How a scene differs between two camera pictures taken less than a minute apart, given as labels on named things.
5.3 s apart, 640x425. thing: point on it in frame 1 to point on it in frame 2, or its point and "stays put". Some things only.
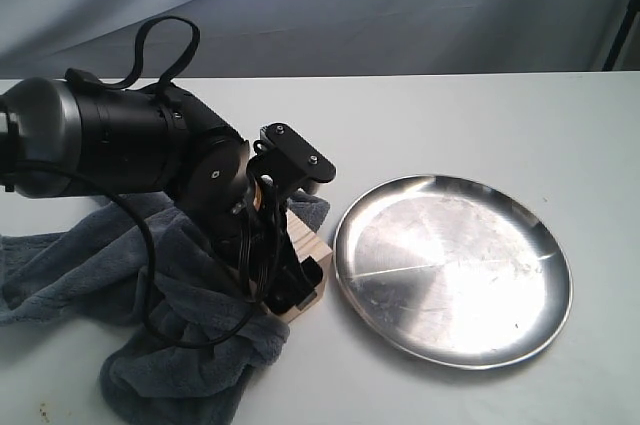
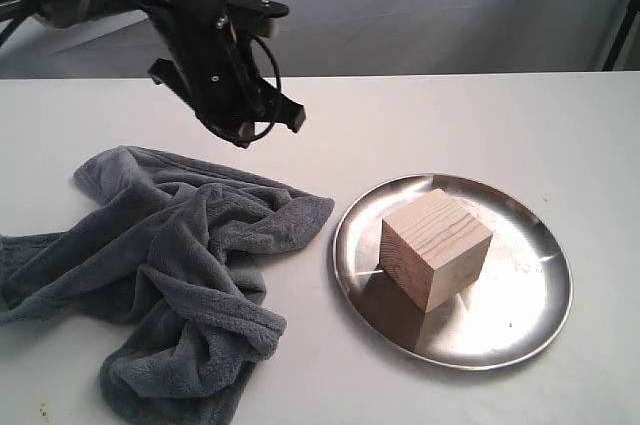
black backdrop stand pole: (623, 31) stays put
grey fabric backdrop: (282, 10) stays put
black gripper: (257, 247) to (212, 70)
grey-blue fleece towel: (147, 264) stays put
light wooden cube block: (308, 244) to (433, 248)
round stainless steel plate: (453, 272) stays put
